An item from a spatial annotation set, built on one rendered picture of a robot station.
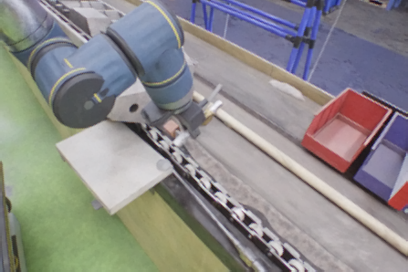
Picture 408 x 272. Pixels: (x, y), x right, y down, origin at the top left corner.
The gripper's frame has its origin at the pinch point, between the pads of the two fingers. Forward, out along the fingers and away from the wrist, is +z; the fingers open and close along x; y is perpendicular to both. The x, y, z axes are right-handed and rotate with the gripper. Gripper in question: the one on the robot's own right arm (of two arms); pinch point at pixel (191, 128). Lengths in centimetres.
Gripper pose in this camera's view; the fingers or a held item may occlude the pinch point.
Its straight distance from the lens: 76.7
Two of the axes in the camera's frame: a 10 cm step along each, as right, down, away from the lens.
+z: 2.0, 5.4, 8.2
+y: 7.0, -6.6, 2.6
